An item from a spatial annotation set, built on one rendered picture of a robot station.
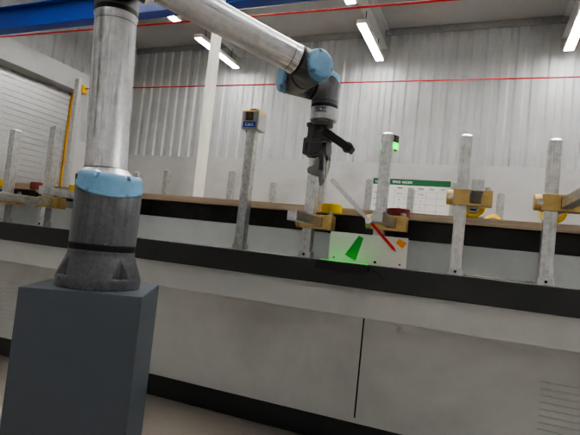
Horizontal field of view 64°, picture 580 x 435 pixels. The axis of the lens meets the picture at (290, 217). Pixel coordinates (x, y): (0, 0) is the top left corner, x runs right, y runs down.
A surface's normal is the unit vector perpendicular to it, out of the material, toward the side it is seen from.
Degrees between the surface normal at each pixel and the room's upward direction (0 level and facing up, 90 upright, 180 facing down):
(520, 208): 90
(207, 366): 90
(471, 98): 90
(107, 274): 70
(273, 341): 90
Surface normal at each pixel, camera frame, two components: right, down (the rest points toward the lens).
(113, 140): 0.63, 0.01
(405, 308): -0.35, -0.08
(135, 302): 0.13, -0.04
